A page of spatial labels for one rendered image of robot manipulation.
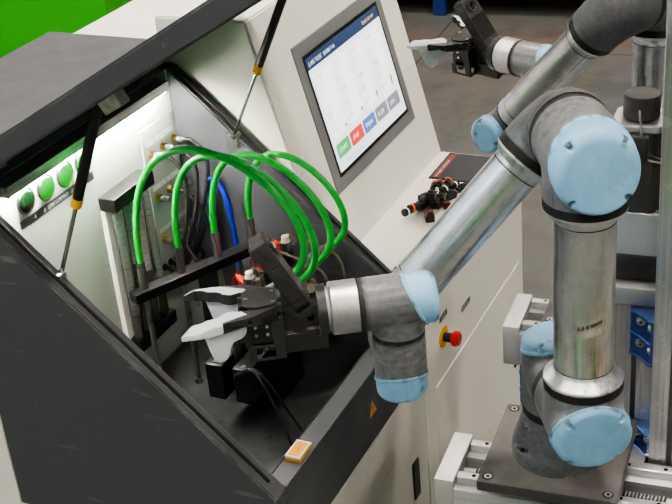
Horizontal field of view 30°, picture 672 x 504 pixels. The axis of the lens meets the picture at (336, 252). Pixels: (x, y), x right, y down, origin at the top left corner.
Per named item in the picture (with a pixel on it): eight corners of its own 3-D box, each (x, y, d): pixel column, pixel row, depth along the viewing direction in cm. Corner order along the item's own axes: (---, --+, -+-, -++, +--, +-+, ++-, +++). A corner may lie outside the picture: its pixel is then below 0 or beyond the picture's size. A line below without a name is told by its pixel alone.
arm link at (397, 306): (442, 337, 173) (440, 284, 169) (363, 347, 172) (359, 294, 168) (433, 309, 180) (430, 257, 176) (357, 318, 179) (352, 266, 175)
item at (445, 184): (441, 229, 292) (440, 208, 289) (399, 223, 296) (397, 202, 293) (473, 188, 310) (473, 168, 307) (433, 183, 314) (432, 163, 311)
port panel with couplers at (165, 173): (174, 266, 271) (152, 133, 257) (160, 264, 273) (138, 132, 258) (204, 239, 281) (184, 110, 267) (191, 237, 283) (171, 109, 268)
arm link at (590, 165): (606, 414, 196) (613, 86, 170) (636, 473, 183) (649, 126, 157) (530, 424, 195) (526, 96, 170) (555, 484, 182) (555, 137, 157)
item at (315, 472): (295, 557, 225) (286, 486, 217) (273, 551, 226) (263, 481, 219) (420, 373, 273) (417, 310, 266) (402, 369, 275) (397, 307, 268)
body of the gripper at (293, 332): (244, 364, 171) (332, 353, 172) (237, 306, 168) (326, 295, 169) (243, 341, 178) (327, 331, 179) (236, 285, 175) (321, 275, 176)
